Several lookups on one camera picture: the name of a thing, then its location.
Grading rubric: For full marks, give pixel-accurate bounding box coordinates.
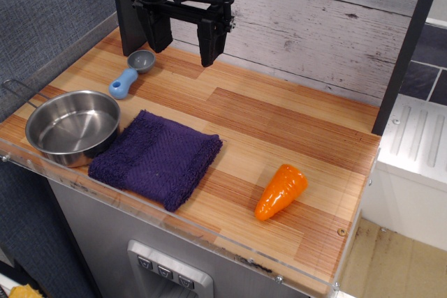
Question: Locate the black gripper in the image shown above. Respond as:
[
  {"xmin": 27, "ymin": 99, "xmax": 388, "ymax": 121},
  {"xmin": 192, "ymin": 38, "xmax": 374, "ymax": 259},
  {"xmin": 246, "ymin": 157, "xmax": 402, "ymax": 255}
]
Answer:
[{"xmin": 131, "ymin": 0, "xmax": 235, "ymax": 67}]

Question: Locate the black left vertical post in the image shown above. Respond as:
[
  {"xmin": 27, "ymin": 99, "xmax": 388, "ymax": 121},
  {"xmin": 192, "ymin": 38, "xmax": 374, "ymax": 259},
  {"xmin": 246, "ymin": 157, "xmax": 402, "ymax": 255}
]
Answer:
[{"xmin": 115, "ymin": 0, "xmax": 147, "ymax": 56}]

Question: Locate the black vertical post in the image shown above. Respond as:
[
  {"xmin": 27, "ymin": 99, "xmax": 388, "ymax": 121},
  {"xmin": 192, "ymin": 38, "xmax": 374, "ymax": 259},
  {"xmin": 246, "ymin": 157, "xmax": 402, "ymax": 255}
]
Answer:
[
  {"xmin": 372, "ymin": 0, "xmax": 434, "ymax": 136},
  {"xmin": 115, "ymin": 0, "xmax": 147, "ymax": 56}
]

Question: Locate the orange plastic carrot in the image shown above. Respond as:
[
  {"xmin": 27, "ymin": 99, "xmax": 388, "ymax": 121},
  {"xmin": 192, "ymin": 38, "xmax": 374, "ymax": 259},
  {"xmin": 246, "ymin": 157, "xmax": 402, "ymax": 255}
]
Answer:
[{"xmin": 254, "ymin": 164, "xmax": 308, "ymax": 221}]

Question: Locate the yellow object bottom left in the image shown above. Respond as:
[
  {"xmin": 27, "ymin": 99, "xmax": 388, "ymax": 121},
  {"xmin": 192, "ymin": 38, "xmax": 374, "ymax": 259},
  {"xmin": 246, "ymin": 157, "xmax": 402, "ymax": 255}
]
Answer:
[{"xmin": 8, "ymin": 285, "xmax": 43, "ymax": 298}]

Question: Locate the blue grey measuring spoon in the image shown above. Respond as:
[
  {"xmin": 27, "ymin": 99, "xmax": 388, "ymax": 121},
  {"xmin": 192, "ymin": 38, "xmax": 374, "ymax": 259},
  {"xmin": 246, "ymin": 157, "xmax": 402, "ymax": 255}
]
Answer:
[{"xmin": 108, "ymin": 50, "xmax": 156, "ymax": 100}]

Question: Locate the stainless steel pot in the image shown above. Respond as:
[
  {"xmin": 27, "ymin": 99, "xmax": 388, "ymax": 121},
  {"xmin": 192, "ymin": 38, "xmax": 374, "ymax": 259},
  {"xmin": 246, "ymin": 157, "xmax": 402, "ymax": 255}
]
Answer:
[{"xmin": 1, "ymin": 79, "xmax": 121, "ymax": 167}]

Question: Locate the silver dispenser button panel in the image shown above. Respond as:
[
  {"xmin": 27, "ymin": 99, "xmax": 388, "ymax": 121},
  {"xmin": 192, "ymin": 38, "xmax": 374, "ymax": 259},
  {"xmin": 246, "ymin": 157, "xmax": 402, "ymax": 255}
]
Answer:
[{"xmin": 127, "ymin": 239, "xmax": 214, "ymax": 297}]

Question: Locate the black right vertical post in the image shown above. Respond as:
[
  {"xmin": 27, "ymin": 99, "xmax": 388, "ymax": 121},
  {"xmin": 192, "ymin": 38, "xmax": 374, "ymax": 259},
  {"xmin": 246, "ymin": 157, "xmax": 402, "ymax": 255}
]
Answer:
[{"xmin": 372, "ymin": 0, "xmax": 434, "ymax": 136}]

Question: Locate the purple napkin cloth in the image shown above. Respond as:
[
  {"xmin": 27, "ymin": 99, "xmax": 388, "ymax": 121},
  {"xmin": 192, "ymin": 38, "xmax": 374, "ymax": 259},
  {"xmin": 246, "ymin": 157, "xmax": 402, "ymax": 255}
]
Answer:
[{"xmin": 88, "ymin": 110, "xmax": 223, "ymax": 212}]

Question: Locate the white ridged toy sink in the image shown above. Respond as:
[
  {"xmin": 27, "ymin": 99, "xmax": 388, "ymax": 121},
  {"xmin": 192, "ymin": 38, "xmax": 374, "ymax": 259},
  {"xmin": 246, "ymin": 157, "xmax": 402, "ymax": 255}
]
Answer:
[{"xmin": 360, "ymin": 95, "xmax": 446, "ymax": 250}]

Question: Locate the clear acrylic edge guard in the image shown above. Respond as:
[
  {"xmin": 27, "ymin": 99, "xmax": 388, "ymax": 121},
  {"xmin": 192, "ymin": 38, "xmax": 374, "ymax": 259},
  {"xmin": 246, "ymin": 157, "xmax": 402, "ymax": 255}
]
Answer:
[{"xmin": 0, "ymin": 137, "xmax": 342, "ymax": 298}]

